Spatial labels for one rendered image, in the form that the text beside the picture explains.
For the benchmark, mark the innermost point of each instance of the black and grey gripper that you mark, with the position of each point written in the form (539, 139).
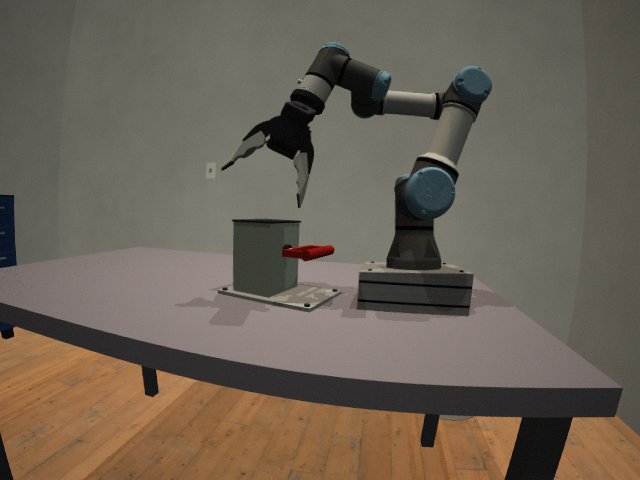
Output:
(288, 135)

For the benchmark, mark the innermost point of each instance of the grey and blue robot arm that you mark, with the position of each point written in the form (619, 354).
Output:
(429, 192)

